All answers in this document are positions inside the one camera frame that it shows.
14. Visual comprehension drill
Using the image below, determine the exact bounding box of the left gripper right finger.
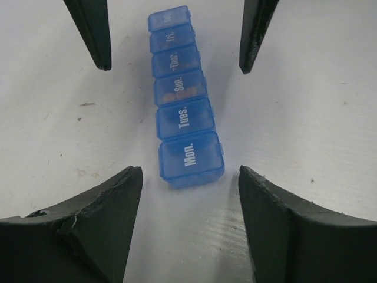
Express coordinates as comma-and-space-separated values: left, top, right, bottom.
238, 166, 376, 282

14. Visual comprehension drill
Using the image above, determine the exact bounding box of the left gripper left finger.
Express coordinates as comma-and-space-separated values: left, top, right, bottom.
1, 166, 143, 282

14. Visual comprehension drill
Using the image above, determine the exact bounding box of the blue weekly pill organizer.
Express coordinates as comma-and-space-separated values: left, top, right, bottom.
148, 5, 225, 189

